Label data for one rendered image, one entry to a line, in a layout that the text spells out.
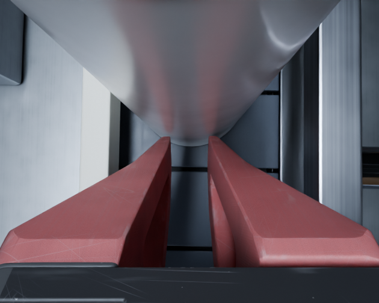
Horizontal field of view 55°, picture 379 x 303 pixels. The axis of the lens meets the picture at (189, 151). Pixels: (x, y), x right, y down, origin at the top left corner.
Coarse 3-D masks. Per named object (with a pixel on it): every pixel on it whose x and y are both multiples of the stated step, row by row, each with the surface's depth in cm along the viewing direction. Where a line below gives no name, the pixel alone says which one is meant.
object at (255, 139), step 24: (264, 96) 18; (120, 120) 18; (240, 120) 18; (264, 120) 18; (120, 144) 18; (144, 144) 18; (240, 144) 18; (264, 144) 18; (192, 168) 18; (264, 168) 18; (192, 192) 18; (192, 216) 18; (168, 240) 18; (192, 240) 18; (168, 264) 18; (192, 264) 18
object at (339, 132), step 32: (352, 0) 10; (320, 32) 10; (352, 32) 10; (320, 64) 10; (352, 64) 10; (320, 96) 10; (352, 96) 10; (320, 128) 10; (352, 128) 10; (320, 160) 10; (352, 160) 10; (320, 192) 10; (352, 192) 10
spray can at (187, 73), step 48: (48, 0) 3; (96, 0) 2; (144, 0) 2; (192, 0) 2; (240, 0) 3; (288, 0) 3; (336, 0) 4; (96, 48) 4; (144, 48) 3; (192, 48) 3; (240, 48) 4; (288, 48) 5; (144, 96) 6; (192, 96) 6; (240, 96) 7; (192, 144) 16
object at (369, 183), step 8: (368, 152) 10; (376, 152) 10; (368, 160) 10; (376, 160) 10; (368, 168) 10; (376, 168) 10; (368, 176) 10; (376, 176) 10; (368, 184) 10; (376, 184) 10
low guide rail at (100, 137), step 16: (96, 80) 15; (96, 96) 15; (112, 96) 15; (96, 112) 14; (112, 112) 15; (96, 128) 14; (112, 128) 15; (96, 144) 14; (112, 144) 15; (80, 160) 14; (96, 160) 14; (112, 160) 15; (80, 176) 14; (96, 176) 14
